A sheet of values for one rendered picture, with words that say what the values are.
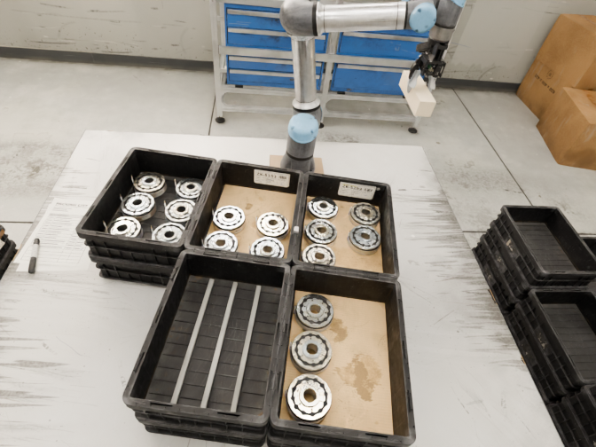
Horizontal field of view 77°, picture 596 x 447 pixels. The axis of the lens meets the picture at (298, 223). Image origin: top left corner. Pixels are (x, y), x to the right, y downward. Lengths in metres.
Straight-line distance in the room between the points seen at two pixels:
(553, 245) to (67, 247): 2.07
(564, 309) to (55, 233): 2.10
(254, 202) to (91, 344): 0.64
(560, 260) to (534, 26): 2.87
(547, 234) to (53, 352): 2.09
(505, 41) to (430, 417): 3.82
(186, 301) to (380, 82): 2.49
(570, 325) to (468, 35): 2.96
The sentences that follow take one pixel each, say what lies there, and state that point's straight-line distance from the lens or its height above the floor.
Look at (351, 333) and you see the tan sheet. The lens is 1.05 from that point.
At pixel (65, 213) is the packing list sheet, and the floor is 0.70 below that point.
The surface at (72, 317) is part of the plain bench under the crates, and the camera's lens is 1.30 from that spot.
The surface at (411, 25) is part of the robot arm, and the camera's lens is 1.29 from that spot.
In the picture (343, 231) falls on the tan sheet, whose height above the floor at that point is 0.83.
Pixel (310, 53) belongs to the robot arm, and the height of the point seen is 1.17.
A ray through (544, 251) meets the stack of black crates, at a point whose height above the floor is 0.49.
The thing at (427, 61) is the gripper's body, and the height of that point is 1.22.
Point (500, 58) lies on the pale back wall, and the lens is 4.54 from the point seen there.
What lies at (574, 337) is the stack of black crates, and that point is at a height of 0.38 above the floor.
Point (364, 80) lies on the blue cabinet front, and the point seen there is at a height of 0.43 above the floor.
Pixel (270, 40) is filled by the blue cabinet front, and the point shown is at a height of 0.67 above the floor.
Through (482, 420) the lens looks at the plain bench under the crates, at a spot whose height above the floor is 0.70.
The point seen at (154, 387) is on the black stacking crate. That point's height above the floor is 0.83.
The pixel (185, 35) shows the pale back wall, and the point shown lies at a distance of 3.91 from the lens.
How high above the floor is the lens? 1.75
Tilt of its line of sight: 47 degrees down
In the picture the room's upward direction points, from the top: 9 degrees clockwise
